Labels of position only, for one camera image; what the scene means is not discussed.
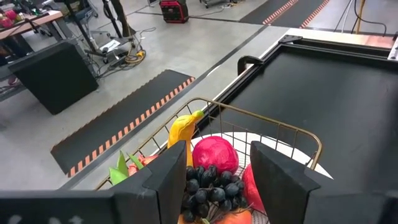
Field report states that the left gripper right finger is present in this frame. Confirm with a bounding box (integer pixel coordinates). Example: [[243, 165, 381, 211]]
[[250, 141, 398, 224]]

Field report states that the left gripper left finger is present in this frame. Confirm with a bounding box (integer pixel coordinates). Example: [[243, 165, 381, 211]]
[[0, 140, 187, 224]]

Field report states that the red apple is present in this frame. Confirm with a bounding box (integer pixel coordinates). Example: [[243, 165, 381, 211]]
[[241, 164, 267, 214]]

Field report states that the pink dragon fruit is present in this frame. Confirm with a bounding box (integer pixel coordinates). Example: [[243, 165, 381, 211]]
[[108, 151, 159, 187]]

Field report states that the dark grape bunch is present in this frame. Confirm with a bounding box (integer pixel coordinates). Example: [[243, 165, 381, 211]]
[[180, 164, 249, 223]]

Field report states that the red bumpy round fruit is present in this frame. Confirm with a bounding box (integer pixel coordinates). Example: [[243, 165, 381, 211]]
[[192, 136, 239, 175]]

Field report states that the yellow banana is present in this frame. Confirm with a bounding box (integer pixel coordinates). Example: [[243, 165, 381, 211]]
[[167, 110, 205, 167]]

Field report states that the white round plate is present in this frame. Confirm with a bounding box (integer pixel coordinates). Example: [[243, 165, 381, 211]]
[[191, 131, 333, 224]]

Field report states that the black orange-striped floor mat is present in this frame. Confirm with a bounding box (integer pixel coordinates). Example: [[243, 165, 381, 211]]
[[239, 0, 299, 26], [270, 0, 331, 29], [50, 68, 196, 178]]

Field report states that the black monitor stand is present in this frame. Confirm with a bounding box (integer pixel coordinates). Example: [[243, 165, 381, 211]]
[[65, 0, 137, 63]]

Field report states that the wooden work table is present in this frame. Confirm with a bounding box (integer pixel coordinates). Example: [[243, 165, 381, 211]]
[[0, 9, 65, 40]]

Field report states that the red and black case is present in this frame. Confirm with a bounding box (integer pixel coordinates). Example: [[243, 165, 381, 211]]
[[159, 0, 190, 24]]

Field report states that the gold wire basket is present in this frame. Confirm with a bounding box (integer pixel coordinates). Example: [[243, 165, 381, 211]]
[[95, 97, 323, 224]]

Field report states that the black table clamp handle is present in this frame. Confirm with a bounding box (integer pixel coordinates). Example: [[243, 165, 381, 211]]
[[237, 55, 264, 76]]

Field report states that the yellow coiled cable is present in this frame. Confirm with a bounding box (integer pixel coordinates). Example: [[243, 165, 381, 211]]
[[124, 49, 146, 65]]

